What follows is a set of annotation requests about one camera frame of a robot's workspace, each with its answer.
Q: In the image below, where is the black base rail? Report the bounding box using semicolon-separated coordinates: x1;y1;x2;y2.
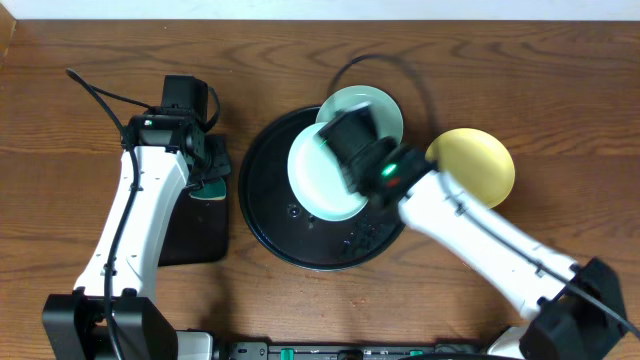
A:
212;341;496;360

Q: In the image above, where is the green yellow sponge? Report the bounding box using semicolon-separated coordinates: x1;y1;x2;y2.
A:
189;178;227;201

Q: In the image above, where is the yellow plate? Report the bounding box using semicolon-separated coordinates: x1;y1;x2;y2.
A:
426;128;515;208

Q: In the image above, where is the rectangular black tray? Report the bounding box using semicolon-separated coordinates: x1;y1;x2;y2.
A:
158;189;229;266

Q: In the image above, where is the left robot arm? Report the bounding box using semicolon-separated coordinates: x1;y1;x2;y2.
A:
42;75;231;359

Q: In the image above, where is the light blue plate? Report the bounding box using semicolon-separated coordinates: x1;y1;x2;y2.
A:
287;122;368;222
316;85;404;143

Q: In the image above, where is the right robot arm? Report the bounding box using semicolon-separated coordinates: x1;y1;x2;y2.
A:
318;104;639;359

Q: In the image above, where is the round black tray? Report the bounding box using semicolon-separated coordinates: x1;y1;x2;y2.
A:
238;105;404;271

